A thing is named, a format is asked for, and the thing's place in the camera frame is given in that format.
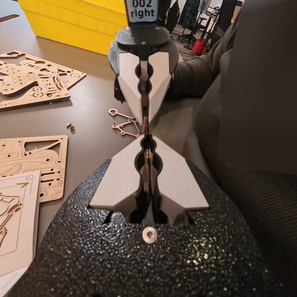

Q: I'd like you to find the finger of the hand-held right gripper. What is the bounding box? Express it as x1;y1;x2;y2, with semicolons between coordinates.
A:
118;52;144;126
147;52;175;125

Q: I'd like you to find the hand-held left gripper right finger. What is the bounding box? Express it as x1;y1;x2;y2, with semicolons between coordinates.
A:
150;134;209;224

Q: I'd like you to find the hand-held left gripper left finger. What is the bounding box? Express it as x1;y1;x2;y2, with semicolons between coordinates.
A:
89;134;146;223

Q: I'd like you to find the thin wooden model piece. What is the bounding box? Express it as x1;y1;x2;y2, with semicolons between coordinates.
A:
140;61;152;194

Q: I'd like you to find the person's right forearm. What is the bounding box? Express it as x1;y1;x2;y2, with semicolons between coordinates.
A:
167;22;233;100

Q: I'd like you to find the laser-cut wooden parts sheet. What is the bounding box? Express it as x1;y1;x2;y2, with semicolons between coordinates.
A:
0;59;71;103
0;99;56;111
0;135;69;203
0;51;87;91

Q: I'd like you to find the hanging dark garment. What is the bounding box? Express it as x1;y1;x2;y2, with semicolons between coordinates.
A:
166;0;180;33

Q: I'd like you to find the black office chair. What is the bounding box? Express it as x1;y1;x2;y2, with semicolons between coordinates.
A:
177;16;209;44

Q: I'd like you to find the red bag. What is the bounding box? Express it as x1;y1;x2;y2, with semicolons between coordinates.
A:
193;38;211;56

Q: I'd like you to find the hanging plaid garment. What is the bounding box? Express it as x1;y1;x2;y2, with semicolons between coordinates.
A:
180;0;200;29

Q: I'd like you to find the yellow plastic box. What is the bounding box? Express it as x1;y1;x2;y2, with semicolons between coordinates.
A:
17;0;131;56

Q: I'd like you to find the person's dark sweater torso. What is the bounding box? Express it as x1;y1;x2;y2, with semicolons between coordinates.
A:
194;70;297;297

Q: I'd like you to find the white instruction booklet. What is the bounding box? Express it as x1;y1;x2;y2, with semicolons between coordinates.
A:
0;170;42;297

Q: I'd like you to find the wooden bicycle frame part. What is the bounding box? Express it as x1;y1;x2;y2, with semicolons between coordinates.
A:
109;108;142;138

